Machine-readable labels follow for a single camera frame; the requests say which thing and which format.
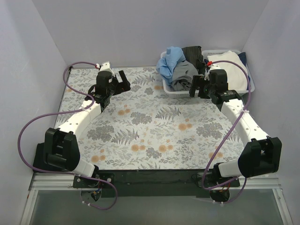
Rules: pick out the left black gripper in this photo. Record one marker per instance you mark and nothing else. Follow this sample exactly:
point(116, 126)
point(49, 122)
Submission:
point(116, 84)

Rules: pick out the black folded shirt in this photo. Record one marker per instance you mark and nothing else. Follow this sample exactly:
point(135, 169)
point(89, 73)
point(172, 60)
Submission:
point(39, 161)

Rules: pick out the left white plastic basket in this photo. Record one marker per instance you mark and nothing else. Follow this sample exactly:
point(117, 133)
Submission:
point(180, 94)

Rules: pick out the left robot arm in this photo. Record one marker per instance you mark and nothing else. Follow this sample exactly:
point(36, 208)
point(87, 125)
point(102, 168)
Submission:
point(61, 147)

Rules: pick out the aluminium frame rail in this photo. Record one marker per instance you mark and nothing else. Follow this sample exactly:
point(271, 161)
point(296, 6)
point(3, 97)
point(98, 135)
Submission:
point(65, 182)

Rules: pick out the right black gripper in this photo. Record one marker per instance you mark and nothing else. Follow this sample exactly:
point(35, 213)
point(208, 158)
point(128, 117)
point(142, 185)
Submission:
point(199, 86)

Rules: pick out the dark striped shirt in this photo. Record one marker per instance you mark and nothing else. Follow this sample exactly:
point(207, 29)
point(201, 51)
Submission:
point(193, 54)

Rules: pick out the floral table cloth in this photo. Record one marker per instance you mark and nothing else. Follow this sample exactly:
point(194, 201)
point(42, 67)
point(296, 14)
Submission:
point(146, 129)

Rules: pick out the navy blue folded garment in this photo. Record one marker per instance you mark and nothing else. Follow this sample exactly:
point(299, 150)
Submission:
point(243, 58)

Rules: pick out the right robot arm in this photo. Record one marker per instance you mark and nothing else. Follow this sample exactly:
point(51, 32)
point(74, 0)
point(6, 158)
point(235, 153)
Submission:
point(261, 153)

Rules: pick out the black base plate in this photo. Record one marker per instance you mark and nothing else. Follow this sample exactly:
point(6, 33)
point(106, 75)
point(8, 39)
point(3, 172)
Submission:
point(139, 183)

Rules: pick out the light blue shirt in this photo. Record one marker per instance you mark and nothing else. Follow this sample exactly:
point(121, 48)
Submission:
point(166, 65)

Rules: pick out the grey long sleeve shirt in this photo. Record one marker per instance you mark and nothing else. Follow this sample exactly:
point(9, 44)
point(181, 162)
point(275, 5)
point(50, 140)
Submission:
point(182, 76)

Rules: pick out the cream white folded shirt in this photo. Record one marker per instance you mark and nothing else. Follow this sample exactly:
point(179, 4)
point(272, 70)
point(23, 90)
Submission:
point(235, 77)

